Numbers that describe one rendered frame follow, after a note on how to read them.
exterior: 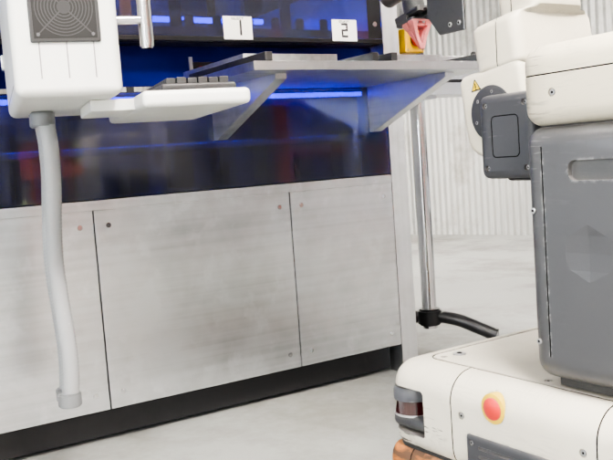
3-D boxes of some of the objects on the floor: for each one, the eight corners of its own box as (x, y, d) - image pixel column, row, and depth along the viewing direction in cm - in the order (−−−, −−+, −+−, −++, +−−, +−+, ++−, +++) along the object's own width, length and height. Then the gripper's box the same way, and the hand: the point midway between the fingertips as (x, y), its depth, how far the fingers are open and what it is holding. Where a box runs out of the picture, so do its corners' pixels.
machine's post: (390, 369, 257) (345, -345, 240) (405, 365, 260) (361, -340, 243) (403, 373, 252) (358, -358, 234) (419, 369, 255) (375, -352, 237)
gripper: (389, -1, 223) (400, 56, 222) (412, -16, 214) (424, 42, 213) (409, 0, 226) (420, 55, 225) (432, -16, 218) (444, 42, 217)
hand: (421, 46), depth 219 cm, fingers closed
